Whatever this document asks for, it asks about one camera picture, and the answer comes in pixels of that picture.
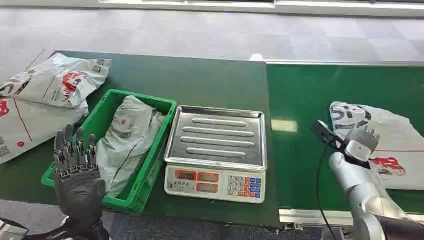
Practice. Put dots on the green plastic crate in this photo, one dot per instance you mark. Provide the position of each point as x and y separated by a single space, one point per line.
145 185

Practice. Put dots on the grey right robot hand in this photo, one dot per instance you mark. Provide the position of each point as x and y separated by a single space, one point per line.
359 145

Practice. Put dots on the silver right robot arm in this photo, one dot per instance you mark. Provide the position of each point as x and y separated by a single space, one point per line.
364 195

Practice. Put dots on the electronic scale with steel tray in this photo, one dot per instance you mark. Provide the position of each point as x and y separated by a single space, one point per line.
215 149

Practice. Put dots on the crumpled grey parcel bag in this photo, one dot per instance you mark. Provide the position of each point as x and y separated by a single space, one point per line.
127 142

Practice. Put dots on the white parcel bag black letters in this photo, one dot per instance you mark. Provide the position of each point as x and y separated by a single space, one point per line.
394 132

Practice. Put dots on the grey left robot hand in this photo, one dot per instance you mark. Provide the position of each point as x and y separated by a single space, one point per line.
78 188

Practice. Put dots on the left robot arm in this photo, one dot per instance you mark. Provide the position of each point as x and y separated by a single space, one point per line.
71 232

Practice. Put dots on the grey parcel bag red print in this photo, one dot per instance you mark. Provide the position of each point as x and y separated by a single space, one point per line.
56 81

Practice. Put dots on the green conveyor belt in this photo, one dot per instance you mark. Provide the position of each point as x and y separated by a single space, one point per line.
298 99

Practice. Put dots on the white parcel bag red line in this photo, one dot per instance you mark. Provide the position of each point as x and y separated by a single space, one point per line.
30 126

